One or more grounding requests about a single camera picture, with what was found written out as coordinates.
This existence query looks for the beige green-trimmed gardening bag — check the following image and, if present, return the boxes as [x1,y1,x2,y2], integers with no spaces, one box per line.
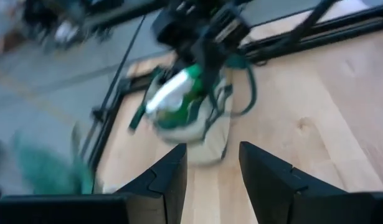
[143,54,258,167]

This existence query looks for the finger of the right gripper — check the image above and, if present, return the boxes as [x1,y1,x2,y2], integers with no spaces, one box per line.
[193,42,224,95]

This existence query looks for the green plastic spray bottle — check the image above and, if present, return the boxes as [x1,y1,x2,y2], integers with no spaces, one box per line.
[128,63,211,132]

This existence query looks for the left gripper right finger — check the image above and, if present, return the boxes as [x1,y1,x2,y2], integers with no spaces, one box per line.
[239,141,348,224]

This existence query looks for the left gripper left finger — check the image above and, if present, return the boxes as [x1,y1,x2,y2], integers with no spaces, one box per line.
[116,142,189,224]

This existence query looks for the black metal table frame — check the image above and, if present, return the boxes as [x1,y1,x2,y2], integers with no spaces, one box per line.
[80,0,383,170]

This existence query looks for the green snake plant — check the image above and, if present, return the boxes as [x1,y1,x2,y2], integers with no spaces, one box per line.
[11,123,96,195]

